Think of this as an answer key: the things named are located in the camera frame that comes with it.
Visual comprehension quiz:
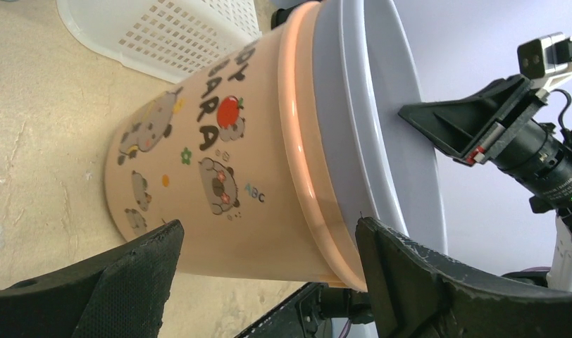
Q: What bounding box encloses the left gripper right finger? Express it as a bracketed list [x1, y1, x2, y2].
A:
[355, 217, 572, 337]

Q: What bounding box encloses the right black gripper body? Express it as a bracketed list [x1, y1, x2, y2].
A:
[463, 91, 547, 166]

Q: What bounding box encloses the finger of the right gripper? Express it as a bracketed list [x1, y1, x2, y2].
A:
[398, 75, 532, 161]

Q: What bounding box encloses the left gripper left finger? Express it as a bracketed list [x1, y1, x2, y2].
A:
[0, 220, 185, 337]

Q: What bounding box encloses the grey plastic bucket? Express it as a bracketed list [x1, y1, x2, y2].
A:
[312, 1, 447, 253]

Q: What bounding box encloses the orange bucket black rim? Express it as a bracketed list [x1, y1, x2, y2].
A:
[104, 1, 367, 291]

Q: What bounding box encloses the white perforated plastic basket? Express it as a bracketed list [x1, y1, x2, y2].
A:
[56, 0, 261, 83]

